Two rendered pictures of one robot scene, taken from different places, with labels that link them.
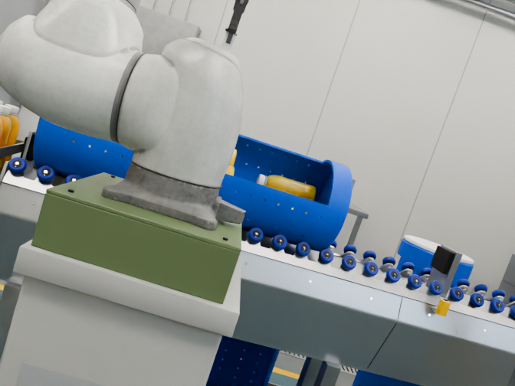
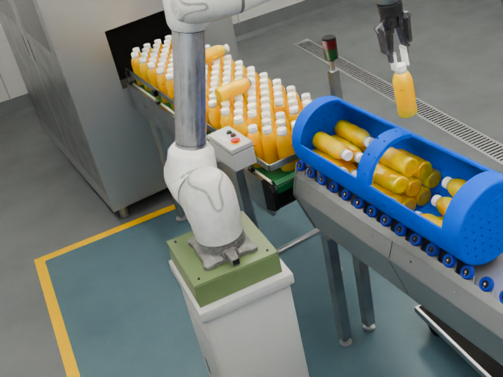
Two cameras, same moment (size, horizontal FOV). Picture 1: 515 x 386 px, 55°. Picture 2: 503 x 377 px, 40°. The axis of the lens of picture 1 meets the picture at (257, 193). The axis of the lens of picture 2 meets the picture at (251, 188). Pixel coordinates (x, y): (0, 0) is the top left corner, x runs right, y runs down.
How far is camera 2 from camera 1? 207 cm
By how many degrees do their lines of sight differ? 75
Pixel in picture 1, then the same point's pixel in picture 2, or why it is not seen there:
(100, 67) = (174, 187)
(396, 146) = not seen: outside the picture
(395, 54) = not seen: outside the picture
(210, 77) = (187, 200)
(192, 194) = (204, 250)
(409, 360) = not seen: outside the picture
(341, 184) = (454, 209)
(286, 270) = (437, 276)
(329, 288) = (470, 303)
